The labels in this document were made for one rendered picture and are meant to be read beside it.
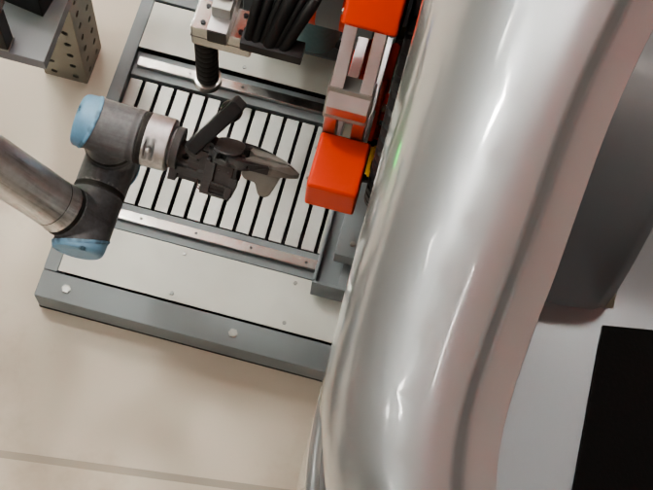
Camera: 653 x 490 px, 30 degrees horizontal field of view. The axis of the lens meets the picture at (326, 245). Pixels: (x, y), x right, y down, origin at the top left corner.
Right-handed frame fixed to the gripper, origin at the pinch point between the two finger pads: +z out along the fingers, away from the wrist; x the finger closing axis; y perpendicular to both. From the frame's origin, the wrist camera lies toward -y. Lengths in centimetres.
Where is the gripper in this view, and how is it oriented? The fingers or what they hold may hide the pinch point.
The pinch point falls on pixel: (292, 169)
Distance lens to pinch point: 201.9
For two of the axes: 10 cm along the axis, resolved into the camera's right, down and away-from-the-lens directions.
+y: -2.6, 8.7, 4.1
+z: 9.6, 2.9, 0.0
